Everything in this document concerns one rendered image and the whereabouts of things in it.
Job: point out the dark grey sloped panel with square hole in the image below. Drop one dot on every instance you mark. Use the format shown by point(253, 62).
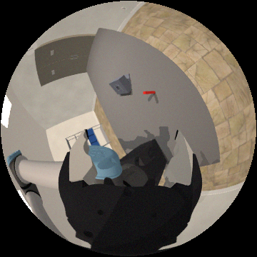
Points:
point(121, 85)

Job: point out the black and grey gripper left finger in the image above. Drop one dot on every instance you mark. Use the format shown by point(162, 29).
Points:
point(77, 171)

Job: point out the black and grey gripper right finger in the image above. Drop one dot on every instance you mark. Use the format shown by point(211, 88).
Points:
point(183, 174)

